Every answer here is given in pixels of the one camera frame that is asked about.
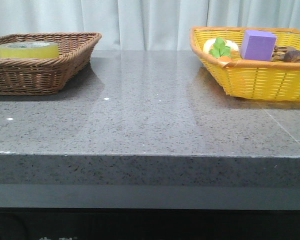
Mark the brown wicker basket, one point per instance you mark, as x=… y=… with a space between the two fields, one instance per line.
x=39 y=77

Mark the pale grey curtain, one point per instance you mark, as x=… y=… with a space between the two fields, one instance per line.
x=144 y=25

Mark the purple foam block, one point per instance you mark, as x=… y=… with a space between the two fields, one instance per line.
x=258 y=45

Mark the orange toy carrot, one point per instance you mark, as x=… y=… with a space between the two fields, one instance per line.
x=221 y=49

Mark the brown toy animal figure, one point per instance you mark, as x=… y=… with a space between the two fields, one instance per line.
x=287 y=54

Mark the toy bread roll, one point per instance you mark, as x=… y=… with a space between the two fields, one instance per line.
x=207 y=45

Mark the yellow packing tape roll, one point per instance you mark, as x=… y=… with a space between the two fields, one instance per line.
x=30 y=49

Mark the yellow woven basket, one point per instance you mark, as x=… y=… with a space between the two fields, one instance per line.
x=249 y=79

